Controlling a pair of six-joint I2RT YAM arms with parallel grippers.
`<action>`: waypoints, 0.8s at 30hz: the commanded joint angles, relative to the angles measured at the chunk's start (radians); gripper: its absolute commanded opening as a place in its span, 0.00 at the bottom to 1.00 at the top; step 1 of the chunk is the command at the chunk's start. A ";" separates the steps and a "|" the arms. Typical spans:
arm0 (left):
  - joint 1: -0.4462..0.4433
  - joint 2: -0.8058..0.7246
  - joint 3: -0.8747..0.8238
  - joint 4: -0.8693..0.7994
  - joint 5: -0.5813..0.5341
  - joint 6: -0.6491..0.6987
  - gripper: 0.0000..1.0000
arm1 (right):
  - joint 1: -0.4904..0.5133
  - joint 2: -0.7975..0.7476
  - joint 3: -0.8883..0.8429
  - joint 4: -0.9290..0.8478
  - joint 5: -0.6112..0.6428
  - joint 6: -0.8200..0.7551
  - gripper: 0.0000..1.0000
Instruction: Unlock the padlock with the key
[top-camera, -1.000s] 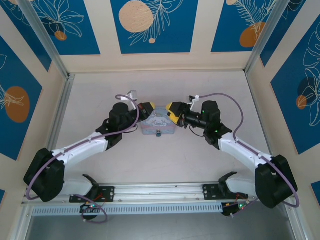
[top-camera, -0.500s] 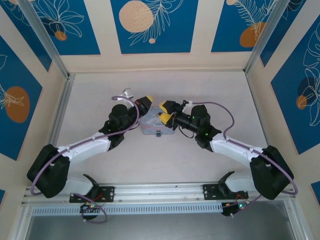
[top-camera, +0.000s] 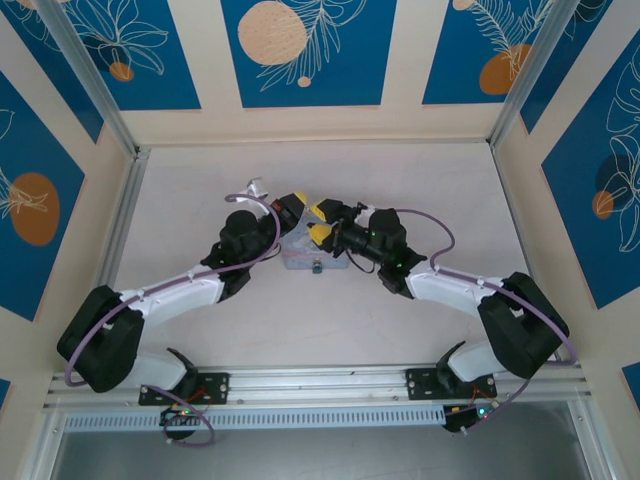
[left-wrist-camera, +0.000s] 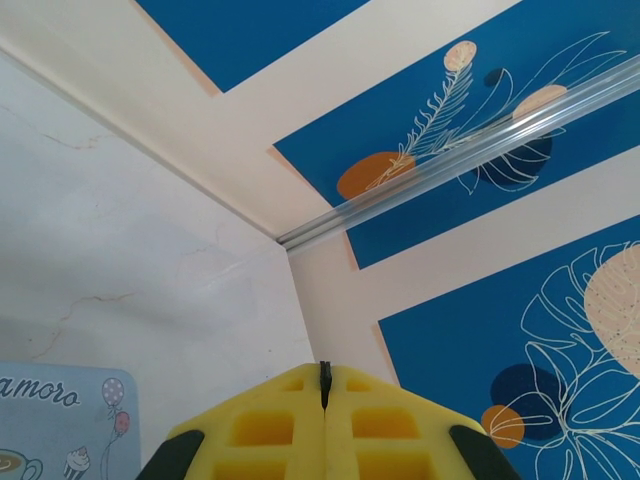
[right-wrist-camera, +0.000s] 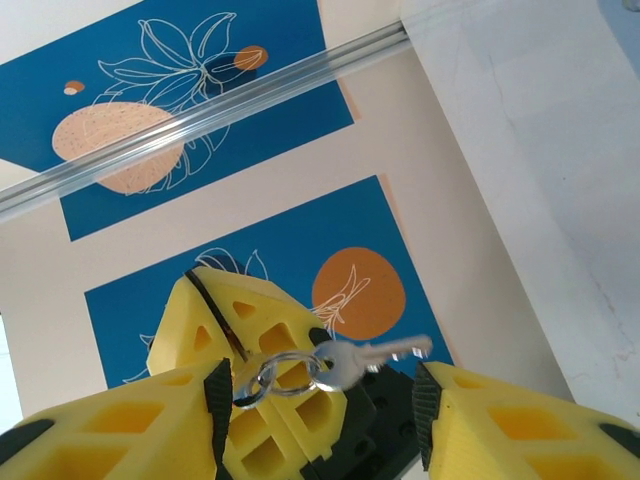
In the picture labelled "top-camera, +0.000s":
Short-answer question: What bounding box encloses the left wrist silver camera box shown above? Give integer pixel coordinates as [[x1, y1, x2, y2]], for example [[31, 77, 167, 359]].
[[243, 177, 270, 202]]

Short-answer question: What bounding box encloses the blue poster large peach circle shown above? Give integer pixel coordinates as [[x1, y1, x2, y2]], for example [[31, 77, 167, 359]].
[[221, 0, 399, 109]]

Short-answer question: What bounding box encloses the blue poster orange circle fern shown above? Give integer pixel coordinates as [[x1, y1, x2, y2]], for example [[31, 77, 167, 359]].
[[422, 0, 554, 106]]

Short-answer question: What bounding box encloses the aluminium table side rail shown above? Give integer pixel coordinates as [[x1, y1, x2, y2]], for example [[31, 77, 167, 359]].
[[492, 142, 564, 361], [74, 147, 151, 371]]

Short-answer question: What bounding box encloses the grey slotted cable duct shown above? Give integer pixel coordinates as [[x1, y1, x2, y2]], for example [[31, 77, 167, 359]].
[[62, 405, 447, 432]]

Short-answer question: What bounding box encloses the aluminium corner post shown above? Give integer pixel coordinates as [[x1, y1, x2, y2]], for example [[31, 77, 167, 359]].
[[37, 0, 151, 159], [488, 0, 574, 149]]

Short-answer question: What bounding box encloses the blue poster orange circle flower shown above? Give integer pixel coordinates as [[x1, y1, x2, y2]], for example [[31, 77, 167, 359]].
[[542, 47, 640, 311], [0, 72, 86, 321]]

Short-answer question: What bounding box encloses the blue poster small orange dot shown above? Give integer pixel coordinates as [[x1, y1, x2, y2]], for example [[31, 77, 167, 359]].
[[49, 0, 202, 111]]

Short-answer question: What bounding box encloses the light blue zipper pouch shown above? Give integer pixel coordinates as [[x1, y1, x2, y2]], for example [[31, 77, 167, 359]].
[[281, 212, 351, 272]]

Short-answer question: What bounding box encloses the long aluminium base rail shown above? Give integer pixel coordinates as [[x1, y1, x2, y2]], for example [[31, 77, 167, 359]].
[[42, 362, 596, 414]]

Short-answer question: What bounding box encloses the grey metal shelf panel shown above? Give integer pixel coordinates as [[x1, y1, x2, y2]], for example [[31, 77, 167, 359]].
[[49, 428, 587, 480]]

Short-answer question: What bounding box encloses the blue poster white flower outline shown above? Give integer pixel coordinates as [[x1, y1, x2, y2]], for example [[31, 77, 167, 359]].
[[519, 0, 616, 134], [0, 0, 105, 145]]

